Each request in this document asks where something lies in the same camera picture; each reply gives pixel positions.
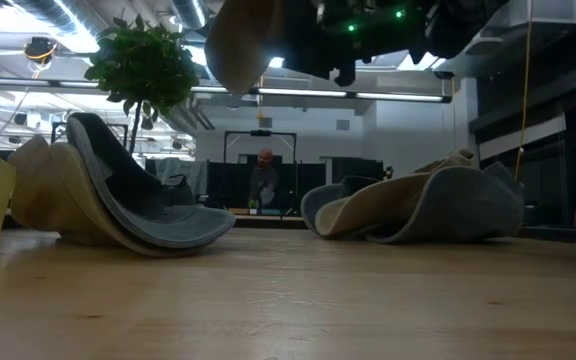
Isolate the grey cloth partition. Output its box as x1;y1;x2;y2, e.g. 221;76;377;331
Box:
145;157;208;197

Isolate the long ceiling light bar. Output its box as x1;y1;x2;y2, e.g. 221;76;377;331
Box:
190;85;453;104

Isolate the hanging yellow cable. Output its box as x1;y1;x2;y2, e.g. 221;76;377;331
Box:
513;0;533;182

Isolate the green leafy plant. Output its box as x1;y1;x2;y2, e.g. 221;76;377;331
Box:
83;14;202;154

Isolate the grey cap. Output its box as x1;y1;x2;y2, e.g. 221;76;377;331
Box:
365;160;526;245
65;112;237;251
300;174;382;236

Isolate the silver air duct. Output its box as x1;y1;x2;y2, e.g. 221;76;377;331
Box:
170;0;209;31

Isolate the black ceiling dome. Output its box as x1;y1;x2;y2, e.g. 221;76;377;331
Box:
23;36;59;65

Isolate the black robot station frame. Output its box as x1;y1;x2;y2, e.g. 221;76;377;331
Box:
223;129;298;217

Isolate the black partition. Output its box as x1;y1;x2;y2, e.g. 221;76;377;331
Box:
206;157;385;211

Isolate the wooden table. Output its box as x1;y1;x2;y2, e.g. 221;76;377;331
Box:
227;207;308;230

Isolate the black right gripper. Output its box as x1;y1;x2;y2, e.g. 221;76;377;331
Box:
280;0;432;87

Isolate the person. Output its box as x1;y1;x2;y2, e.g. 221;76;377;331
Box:
247;147;280;209

